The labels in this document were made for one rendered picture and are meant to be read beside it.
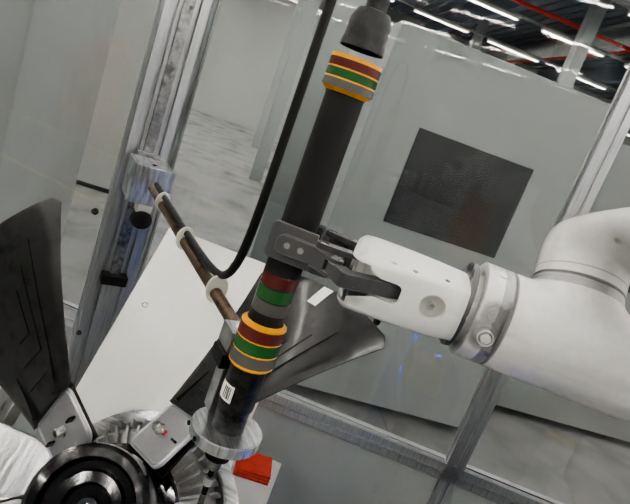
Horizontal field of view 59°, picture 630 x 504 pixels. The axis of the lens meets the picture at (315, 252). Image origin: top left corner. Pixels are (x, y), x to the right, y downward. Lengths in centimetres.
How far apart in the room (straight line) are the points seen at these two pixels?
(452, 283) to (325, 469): 100
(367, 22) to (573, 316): 28
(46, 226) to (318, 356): 35
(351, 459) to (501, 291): 97
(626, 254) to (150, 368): 68
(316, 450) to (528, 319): 98
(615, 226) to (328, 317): 34
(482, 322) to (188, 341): 56
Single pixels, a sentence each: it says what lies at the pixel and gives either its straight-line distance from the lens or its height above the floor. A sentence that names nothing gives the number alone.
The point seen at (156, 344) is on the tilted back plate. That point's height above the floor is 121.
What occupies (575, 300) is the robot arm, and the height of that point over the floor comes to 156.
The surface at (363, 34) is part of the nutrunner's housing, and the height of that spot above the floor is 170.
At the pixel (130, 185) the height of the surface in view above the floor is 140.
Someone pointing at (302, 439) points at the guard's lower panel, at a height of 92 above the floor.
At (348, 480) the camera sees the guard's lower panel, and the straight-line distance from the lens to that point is 142.
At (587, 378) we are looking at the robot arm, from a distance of 50.
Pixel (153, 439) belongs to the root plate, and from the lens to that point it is 67.
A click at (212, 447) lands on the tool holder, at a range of 54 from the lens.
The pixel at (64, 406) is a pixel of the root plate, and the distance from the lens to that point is 68.
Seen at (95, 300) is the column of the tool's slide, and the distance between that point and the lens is 126.
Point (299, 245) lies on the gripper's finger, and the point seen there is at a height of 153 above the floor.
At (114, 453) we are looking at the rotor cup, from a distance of 61.
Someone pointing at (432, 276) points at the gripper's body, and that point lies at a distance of 46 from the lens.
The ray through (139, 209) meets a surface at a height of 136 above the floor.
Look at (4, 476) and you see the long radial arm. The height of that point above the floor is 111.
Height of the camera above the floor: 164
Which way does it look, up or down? 14 degrees down
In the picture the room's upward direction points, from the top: 20 degrees clockwise
